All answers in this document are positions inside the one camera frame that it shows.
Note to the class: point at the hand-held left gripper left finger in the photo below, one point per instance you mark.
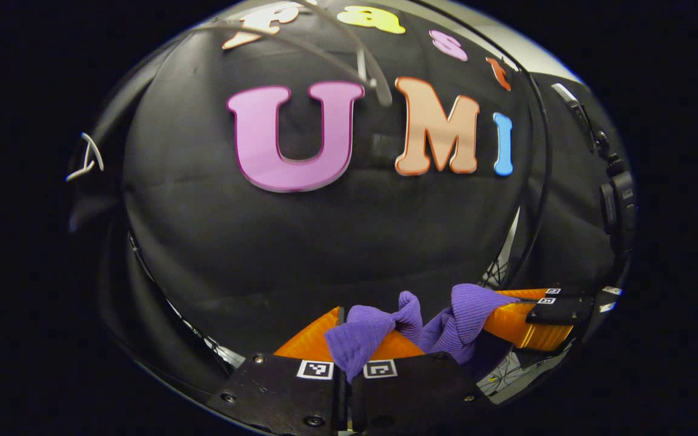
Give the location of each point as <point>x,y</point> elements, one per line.
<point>340,406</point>

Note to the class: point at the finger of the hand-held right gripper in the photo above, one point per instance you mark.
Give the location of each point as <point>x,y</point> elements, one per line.
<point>525,293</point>
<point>525,330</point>

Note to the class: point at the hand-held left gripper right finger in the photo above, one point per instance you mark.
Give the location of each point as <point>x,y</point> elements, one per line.
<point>385,399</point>

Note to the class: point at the purple ribbed shirt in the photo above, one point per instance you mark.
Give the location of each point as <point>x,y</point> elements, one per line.
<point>361,339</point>

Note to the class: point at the white clothes hanger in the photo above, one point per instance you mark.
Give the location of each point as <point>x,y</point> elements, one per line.
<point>383,91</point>

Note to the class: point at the empty white hanger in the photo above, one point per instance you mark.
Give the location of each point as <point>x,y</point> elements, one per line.
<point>97,154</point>

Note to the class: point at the black mounted device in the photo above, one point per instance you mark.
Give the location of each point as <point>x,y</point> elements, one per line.
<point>618,206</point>

